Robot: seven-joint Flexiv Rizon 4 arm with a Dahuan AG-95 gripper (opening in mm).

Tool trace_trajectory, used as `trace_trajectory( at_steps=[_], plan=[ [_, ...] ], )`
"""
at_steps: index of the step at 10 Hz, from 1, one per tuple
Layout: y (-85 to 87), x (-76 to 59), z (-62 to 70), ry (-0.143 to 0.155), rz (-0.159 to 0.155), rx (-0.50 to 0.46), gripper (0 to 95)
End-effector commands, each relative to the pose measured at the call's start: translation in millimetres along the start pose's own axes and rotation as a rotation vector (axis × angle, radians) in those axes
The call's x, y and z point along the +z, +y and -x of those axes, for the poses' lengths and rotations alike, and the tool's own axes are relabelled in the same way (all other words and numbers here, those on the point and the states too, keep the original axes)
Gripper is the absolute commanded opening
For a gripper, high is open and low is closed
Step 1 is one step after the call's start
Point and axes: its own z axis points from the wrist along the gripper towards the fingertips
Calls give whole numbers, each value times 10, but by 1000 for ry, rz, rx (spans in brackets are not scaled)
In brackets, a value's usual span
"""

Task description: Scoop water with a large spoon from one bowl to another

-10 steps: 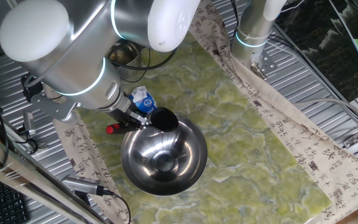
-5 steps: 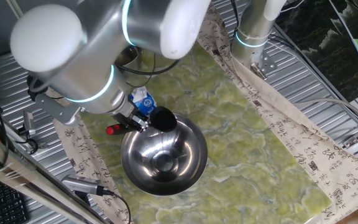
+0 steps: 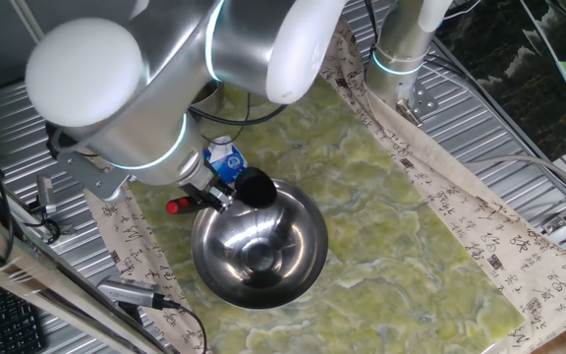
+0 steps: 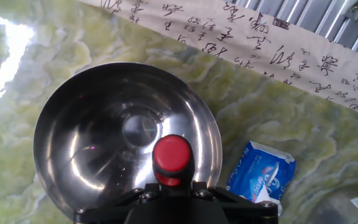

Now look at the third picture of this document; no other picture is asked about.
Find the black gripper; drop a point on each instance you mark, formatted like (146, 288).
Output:
(197, 184)

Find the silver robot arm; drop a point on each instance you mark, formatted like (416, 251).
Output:
(140, 98)

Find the steel mixing bowl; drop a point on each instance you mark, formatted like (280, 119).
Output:
(263, 255)

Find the blue tissue pack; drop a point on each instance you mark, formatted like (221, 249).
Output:
(226, 159)

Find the beige calligraphy cloth strip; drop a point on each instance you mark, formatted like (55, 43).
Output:
(460, 196)
(126, 236)

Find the green marble patterned mat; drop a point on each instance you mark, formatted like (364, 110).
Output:
(337, 172)

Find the black keyboard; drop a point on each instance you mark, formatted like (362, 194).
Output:
(8, 319)

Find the aluminium pole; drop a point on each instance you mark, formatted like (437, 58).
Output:
(27, 19)

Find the wrist camera on silver bracket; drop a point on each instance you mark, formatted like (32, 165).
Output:
(96, 179)

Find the grey camera with stand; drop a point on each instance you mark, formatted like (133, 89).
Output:
(130, 292)

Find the aluminium frame bar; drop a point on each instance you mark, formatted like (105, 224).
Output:
(17, 265)

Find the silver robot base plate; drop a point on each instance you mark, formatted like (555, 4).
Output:
(423, 100)

